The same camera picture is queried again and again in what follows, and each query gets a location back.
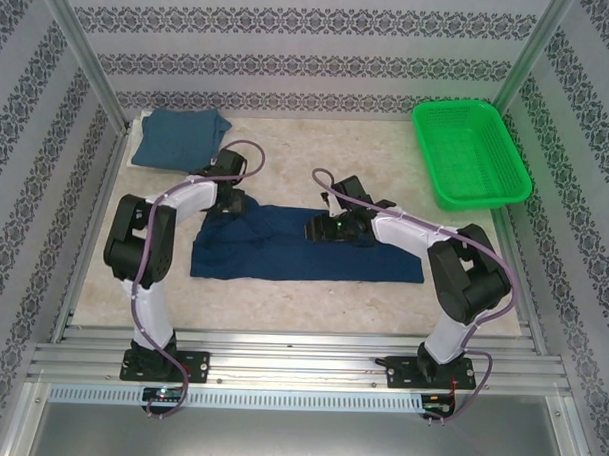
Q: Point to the aluminium corner post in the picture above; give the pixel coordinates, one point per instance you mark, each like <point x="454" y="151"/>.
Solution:
<point x="85" y="50"/>
<point x="531" y="51"/>

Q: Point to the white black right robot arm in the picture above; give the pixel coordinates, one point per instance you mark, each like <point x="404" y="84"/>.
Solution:
<point x="409" y="236"/>

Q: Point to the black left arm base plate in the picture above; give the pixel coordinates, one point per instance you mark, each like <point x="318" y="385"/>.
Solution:
<point x="194" y="366"/>

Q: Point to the grey metal shelf panel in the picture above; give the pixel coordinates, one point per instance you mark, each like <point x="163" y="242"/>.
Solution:
<point x="297" y="438"/>

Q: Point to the dark blue cartoon print t-shirt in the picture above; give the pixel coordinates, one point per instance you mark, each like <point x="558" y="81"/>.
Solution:
<point x="308" y="263"/>

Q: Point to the folded teal blue t-shirt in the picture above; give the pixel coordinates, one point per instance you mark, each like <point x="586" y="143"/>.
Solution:
<point x="177" y="138"/>

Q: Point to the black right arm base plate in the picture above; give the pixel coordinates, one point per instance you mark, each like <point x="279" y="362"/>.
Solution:
<point x="402" y="371"/>

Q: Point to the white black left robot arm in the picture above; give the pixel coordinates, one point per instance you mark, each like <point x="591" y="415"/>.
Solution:
<point x="151" y="313"/>

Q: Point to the green plastic basket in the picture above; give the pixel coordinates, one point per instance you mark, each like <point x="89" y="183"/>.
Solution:
<point x="469" y="154"/>

